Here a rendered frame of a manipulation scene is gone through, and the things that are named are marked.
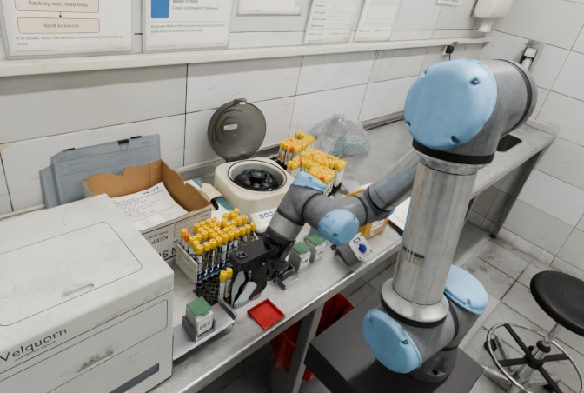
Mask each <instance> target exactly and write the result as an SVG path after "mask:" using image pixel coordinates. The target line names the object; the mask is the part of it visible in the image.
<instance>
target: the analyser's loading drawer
mask: <svg viewBox="0 0 584 393"><path fill-rule="evenodd" d="M211 311H212V312H213V313H214V315H213V323H212V329H211V330H208V331H207V332H205V333H203V334H202V335H200V336H198V332H197V331H196V330H195V328H194V327H193V326H192V325H191V323H190V322H189V321H188V319H187V318H186V317H185V316H184V315H182V323H180V324H178V325H177V326H176V327H174V328H173V335H174V344H173V361H174V360H175V359H177V358H178V357H179V356H181V355H183V354H185V353H186V352H188V351H189V350H192V349H193V348H195V347H196V346H197V345H199V344H201V343H203V342H204V341H206V340H208V339H209V338H211V337H212V336H214V335H215V334H217V333H219V332H220V331H222V330H224V329H226V328H227V327H229V326H230V325H232V326H233V327H235V326H236V318H237V314H236V313H235V312H234V310H233V309H232V308H231V307H230V306H229V305H228V304H227V303H226V302H225V301H224V300H223V299H222V297H221V296H219V297H218V303H217V304H215V305H213V306H211Z"/></svg>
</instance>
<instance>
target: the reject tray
mask: <svg viewBox="0 0 584 393"><path fill-rule="evenodd" d="M247 313H248V314H249V315H250V316H251V317H252V318H253V319H254V320H255V321H256V322H257V323H258V324H259V325H260V326H261V327H262V328H263V330H267V329H268V328H270V327H271V326H272V325H274V324H275V323H277V322H279V321H280V320H282V319H283V318H284V317H285V314H284V313H282V312H281V311H280V310H279V309H278V308H277V307H276V306H275V305H274V304H273V303H272V302H271V301H270V300H269V299H268V298H267V299H265V300H263V301H262V302H260V303H258V304H257V305H255V306H254V307H252V308H250V309H249V310H247Z"/></svg>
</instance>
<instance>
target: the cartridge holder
mask: <svg viewBox="0 0 584 393"><path fill-rule="evenodd" d="M285 262H286V263H288V264H289V266H288V268H287V269H286V271H285V273H284V274H283V276H282V278H281V280H280V282H279V284H280V285H281V286H282V287H283V288H284V289H286V288H288V287H289V286H290V285H291V284H293V283H295V282H296V281H298V280H299V276H298V275H297V274H295V267H294V266H293V265H292V264H290V263H289V262H288V261H286V260H285Z"/></svg>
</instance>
